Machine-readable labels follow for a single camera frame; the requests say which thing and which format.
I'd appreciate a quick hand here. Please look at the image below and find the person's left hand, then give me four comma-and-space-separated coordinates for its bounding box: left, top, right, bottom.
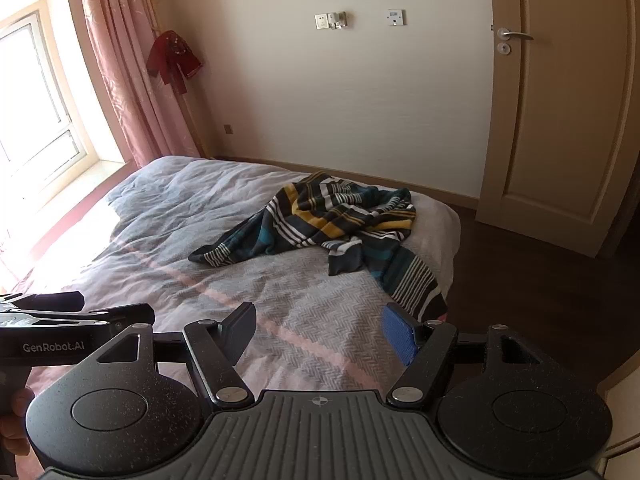
0, 387, 37, 458

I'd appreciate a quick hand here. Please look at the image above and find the beige cabinet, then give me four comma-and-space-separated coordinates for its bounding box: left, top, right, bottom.
597, 355, 640, 461

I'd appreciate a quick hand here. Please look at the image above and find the beige door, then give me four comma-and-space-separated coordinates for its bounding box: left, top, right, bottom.
475, 0, 636, 258

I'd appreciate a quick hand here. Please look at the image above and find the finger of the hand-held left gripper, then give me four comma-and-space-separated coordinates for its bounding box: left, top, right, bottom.
0, 303, 155, 333
0, 291, 84, 313

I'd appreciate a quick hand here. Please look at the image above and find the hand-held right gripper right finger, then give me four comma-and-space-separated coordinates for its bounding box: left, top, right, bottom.
381, 304, 553, 407

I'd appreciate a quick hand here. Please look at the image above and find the pink bed cover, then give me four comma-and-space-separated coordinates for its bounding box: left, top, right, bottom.
22, 155, 462, 396

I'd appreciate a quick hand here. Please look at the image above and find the red garment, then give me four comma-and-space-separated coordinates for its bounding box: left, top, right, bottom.
146, 30, 203, 95

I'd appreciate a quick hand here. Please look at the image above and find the pink curtain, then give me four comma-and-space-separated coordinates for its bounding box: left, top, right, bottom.
75, 0, 203, 170

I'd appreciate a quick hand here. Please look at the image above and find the window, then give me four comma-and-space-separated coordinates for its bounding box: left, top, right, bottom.
0, 10, 126, 181

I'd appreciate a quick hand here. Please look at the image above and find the striped sweater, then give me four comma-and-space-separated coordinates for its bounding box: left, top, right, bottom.
188, 171, 449, 322

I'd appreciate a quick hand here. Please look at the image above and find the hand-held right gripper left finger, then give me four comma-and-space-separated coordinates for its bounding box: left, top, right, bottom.
87, 301, 258, 407

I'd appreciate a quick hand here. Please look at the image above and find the wooden coat stand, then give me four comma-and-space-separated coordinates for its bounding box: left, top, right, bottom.
149, 0, 208, 161

